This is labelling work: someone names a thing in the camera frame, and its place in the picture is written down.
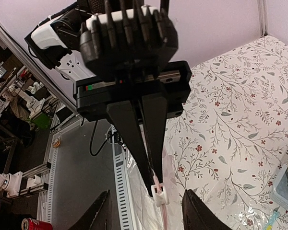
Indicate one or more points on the aluminium frame post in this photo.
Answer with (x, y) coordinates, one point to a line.
(263, 20)
(53, 80)

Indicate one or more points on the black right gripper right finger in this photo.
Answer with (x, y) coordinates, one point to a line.
(197, 216)

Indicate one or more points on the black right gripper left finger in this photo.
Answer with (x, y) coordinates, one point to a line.
(98, 216)

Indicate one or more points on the front aluminium rail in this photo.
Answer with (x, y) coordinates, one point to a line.
(83, 165)

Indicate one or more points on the red soda can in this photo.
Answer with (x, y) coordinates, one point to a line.
(32, 224)

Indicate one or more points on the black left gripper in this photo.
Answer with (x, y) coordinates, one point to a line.
(128, 48)

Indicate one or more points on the clear blue zipper bag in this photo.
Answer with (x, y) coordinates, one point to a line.
(246, 205)

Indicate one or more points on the clear pink zipper bag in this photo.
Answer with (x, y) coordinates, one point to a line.
(156, 207)

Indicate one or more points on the right aluminium frame post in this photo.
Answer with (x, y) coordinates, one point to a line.
(263, 20)

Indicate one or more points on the left aluminium frame post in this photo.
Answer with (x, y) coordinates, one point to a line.
(53, 80)

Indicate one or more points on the floral patterned table mat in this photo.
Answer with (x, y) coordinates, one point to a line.
(235, 120)

